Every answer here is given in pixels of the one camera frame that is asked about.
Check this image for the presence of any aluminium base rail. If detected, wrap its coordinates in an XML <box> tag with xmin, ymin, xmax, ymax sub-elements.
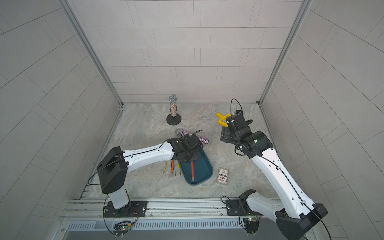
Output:
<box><xmin>59</xmin><ymin>197</ymin><xmax>271</xmax><ymax>234</ymax></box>

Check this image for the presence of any purple glitter microphone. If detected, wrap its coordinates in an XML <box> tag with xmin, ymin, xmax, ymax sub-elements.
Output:
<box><xmin>175</xmin><ymin>129</ymin><xmax>209</xmax><ymax>144</ymax></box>

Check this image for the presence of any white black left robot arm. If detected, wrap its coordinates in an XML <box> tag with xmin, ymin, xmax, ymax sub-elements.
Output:
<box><xmin>97</xmin><ymin>135</ymin><xmax>203</xmax><ymax>210</ymax></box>

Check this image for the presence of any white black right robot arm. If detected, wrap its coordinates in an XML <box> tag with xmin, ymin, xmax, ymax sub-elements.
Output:
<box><xmin>217</xmin><ymin>110</ymin><xmax>328</xmax><ymax>240</ymax></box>

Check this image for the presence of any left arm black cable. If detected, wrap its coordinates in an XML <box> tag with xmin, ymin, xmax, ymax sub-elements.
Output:
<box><xmin>86</xmin><ymin>128</ymin><xmax>205</xmax><ymax>187</ymax></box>

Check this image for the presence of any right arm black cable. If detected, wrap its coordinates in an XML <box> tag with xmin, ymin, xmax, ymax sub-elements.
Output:
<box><xmin>230</xmin><ymin>98</ymin><xmax>333</xmax><ymax>240</ymax></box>

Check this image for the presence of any orange sleeved hex key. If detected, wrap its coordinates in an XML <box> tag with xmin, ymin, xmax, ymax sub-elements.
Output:
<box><xmin>171</xmin><ymin>160</ymin><xmax>175</xmax><ymax>176</ymax></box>

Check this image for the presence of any green sleeved hex key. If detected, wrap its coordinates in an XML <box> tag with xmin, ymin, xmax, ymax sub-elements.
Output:
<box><xmin>163</xmin><ymin>161</ymin><xmax>168</xmax><ymax>175</ymax></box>

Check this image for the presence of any red sleeved hex key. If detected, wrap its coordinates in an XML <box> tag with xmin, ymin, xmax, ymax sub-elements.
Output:
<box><xmin>191</xmin><ymin>162</ymin><xmax>195</xmax><ymax>182</ymax></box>

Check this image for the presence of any silver microphone on black stand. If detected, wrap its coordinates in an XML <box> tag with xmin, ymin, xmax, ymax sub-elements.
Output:
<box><xmin>167</xmin><ymin>94</ymin><xmax>182</xmax><ymax>126</ymax></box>

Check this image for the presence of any small framed card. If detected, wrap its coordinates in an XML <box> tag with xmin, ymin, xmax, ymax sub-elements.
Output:
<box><xmin>217</xmin><ymin>167</ymin><xmax>229</xmax><ymax>185</ymax></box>

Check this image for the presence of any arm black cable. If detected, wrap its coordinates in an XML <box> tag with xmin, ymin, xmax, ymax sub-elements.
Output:
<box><xmin>230</xmin><ymin>98</ymin><xmax>333</xmax><ymax>240</ymax></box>
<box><xmin>86</xmin><ymin>128</ymin><xmax>205</xmax><ymax>187</ymax></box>

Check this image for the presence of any teal plastic storage tray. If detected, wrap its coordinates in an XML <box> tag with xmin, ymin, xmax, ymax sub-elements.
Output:
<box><xmin>180</xmin><ymin>149</ymin><xmax>214</xmax><ymax>186</ymax></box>

